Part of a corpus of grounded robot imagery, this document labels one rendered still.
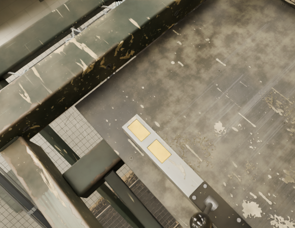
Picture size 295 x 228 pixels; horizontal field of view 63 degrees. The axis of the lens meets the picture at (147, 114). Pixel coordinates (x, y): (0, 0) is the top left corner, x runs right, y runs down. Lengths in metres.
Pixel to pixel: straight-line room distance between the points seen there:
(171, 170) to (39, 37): 0.83
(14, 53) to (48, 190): 0.70
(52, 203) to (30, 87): 0.27
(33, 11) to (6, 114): 4.89
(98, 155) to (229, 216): 0.34
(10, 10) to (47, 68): 4.90
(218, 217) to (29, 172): 0.42
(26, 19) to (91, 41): 4.81
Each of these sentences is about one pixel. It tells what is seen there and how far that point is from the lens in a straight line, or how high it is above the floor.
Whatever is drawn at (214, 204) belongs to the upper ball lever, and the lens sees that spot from 0.54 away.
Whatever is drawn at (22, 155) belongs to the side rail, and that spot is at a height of 1.82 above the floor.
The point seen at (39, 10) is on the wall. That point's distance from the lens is 5.46.
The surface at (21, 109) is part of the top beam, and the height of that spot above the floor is 1.90.
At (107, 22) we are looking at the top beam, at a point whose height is 1.94.
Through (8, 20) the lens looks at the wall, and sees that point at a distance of 5.48.
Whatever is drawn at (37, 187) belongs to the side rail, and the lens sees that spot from 0.61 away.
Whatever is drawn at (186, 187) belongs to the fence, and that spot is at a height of 1.54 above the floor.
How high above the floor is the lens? 1.83
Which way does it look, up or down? 12 degrees down
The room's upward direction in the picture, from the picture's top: 39 degrees counter-clockwise
